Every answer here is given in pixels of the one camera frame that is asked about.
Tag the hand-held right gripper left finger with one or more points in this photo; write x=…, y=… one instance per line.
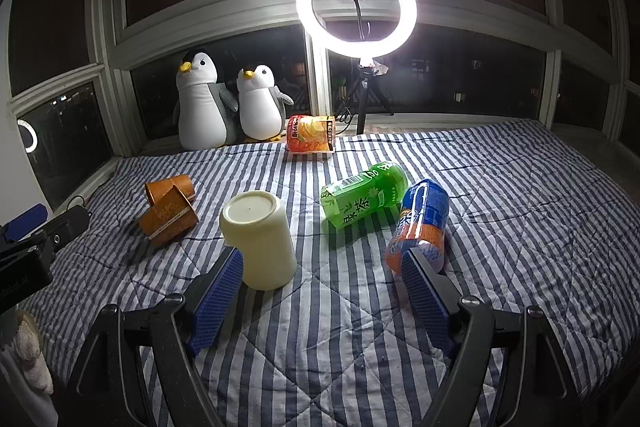
x=220, y=292

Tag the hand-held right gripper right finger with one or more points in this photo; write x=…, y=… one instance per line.
x=425, y=294

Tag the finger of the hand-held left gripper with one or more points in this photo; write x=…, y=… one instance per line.
x=65, y=227
x=22, y=219

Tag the cream cup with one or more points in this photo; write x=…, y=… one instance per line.
x=260, y=247

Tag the orange paper cup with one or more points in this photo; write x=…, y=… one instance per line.
x=167, y=219
x=170, y=189

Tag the blue and orange soda bottle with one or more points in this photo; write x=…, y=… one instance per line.
x=420, y=219

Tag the white fluffy cloth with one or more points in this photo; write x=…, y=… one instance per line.
x=30, y=357

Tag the blue striped quilt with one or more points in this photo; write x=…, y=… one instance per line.
x=350, y=332

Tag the green tea bottle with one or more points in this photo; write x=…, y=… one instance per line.
x=362, y=199

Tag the large penguin plush toy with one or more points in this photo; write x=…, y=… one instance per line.
x=202, y=112

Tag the orange snack bag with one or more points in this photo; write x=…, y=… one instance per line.
x=310, y=134

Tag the small penguin plush toy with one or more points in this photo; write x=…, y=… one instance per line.
x=260, y=109

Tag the black tripod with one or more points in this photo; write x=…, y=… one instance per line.
x=364, y=97

